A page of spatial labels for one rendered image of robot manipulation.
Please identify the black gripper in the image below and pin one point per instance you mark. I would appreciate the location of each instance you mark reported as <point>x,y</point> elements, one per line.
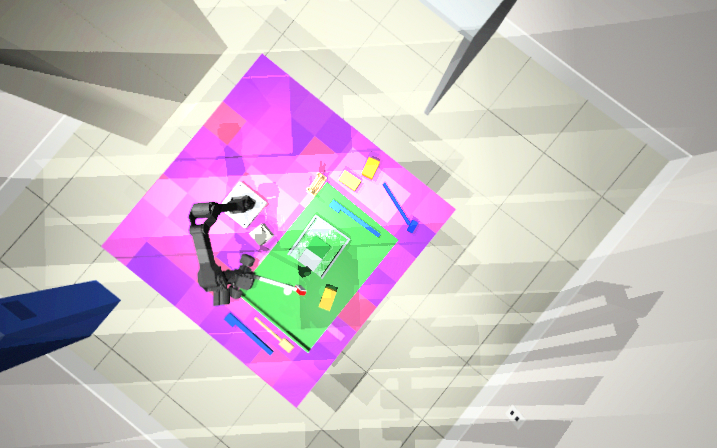
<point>247,261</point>

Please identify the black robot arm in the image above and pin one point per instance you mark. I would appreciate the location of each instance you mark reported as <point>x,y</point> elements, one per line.
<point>210,276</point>

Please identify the green rectangular mat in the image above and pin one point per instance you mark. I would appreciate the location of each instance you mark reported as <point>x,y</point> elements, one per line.
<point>301,314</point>

